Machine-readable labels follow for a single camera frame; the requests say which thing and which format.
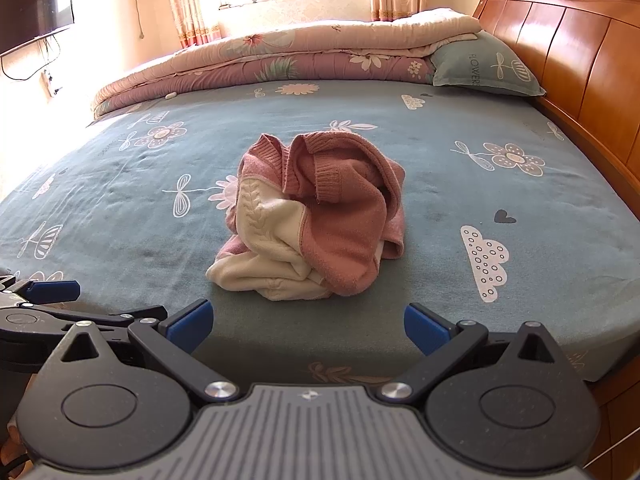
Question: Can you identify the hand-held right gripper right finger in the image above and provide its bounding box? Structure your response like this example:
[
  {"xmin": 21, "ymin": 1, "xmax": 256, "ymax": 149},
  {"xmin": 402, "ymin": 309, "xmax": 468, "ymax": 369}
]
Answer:
[{"xmin": 376, "ymin": 302, "xmax": 557, "ymax": 406}]

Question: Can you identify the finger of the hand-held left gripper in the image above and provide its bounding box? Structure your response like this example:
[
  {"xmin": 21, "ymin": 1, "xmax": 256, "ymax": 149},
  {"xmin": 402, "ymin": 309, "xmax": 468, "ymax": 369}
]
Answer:
[
  {"xmin": 50, "ymin": 305, "xmax": 169, "ymax": 335},
  {"xmin": 0, "ymin": 275, "xmax": 82, "ymax": 306}
]

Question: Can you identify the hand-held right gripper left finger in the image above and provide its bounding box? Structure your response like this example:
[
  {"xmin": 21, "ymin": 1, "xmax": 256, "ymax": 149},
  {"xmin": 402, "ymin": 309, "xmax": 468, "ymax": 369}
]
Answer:
[{"xmin": 60, "ymin": 298, "xmax": 241, "ymax": 406}]

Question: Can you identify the pink and white knit sweater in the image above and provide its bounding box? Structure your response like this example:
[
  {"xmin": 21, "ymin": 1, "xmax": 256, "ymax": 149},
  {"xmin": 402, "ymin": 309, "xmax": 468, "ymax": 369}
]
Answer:
[{"xmin": 206, "ymin": 131, "xmax": 406, "ymax": 302}]

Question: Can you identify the blue floral bed sheet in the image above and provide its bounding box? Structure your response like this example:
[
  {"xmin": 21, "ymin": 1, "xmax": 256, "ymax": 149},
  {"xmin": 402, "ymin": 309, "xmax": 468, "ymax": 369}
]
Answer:
[{"xmin": 0, "ymin": 77, "xmax": 640, "ymax": 386}]

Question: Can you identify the grey-green printed pillow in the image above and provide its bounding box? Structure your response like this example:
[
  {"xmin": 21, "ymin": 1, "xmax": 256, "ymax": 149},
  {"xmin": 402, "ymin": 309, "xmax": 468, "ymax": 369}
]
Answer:
[{"xmin": 430, "ymin": 30, "xmax": 547, "ymax": 97}]

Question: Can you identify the folded pink floral quilt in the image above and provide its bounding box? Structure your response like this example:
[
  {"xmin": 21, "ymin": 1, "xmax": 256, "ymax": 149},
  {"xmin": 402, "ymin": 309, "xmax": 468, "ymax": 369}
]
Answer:
[{"xmin": 91, "ymin": 8, "xmax": 483, "ymax": 118}]

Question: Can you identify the wooden bed headboard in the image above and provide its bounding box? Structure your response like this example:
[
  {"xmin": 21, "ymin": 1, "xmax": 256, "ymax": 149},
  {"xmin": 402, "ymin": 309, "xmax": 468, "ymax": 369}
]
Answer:
[{"xmin": 472, "ymin": 0, "xmax": 640, "ymax": 480}]

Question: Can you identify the black television cable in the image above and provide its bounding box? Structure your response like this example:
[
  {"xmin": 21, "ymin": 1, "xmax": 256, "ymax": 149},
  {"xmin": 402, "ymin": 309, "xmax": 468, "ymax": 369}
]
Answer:
[{"xmin": 0, "ymin": 30, "xmax": 66, "ymax": 96}]

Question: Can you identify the black wall television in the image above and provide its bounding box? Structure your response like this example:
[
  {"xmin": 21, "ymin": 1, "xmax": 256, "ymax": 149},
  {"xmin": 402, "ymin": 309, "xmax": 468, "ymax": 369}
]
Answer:
[{"xmin": 0, "ymin": 0, "xmax": 75, "ymax": 57}]

